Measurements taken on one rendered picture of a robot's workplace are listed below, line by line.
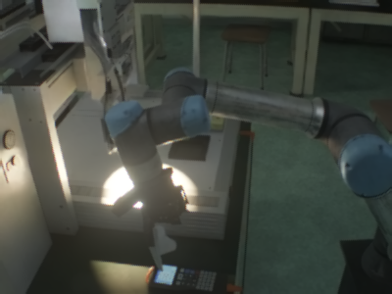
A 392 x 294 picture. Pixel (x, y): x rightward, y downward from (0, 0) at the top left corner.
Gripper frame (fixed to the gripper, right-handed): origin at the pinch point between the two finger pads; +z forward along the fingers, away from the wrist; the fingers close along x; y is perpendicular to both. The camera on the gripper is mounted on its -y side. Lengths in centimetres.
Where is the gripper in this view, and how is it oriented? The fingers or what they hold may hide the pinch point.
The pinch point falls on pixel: (170, 246)
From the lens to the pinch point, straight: 104.0
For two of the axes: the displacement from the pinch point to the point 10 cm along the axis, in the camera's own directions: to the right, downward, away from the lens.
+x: 2.0, -5.5, 8.1
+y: 9.4, -1.2, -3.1
